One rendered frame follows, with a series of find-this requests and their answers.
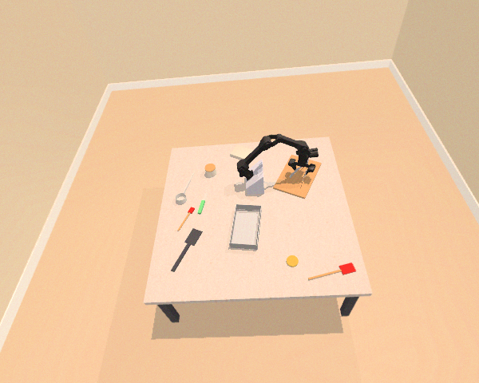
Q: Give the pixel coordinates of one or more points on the yellow flat disc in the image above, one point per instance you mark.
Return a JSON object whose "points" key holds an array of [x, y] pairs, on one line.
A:
{"points": [[292, 261]]}

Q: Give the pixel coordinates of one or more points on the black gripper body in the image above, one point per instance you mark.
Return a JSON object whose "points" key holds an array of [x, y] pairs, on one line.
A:
{"points": [[302, 163]]}

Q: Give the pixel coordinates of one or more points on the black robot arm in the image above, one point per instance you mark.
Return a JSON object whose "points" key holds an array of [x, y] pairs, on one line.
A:
{"points": [[304, 152]]}

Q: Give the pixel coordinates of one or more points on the dark grey spatula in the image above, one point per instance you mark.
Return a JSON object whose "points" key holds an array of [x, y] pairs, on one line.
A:
{"points": [[190, 240]]}

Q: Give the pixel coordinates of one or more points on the cream flat square block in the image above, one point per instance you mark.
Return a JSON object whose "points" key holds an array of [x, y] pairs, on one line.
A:
{"points": [[240, 152]]}

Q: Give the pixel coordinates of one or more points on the red spatula with wooden handle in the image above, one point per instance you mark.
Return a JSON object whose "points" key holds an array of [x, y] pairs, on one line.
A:
{"points": [[345, 269]]}

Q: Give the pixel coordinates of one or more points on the grey rectangular roasting tin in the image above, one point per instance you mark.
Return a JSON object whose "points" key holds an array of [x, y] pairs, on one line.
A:
{"points": [[245, 227]]}

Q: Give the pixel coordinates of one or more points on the orange wooden board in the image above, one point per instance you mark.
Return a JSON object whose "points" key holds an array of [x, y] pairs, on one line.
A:
{"points": [[296, 185]]}

